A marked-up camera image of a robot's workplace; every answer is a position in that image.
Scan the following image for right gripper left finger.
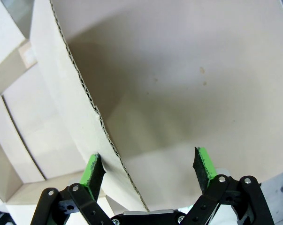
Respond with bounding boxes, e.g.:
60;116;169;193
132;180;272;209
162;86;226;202
31;153;114;225

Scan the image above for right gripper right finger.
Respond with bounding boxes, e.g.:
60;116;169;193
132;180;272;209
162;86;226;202
185;146;275;225

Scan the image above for brown cardboard box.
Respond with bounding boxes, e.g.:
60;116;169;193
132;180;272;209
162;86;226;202
0;0;283;225

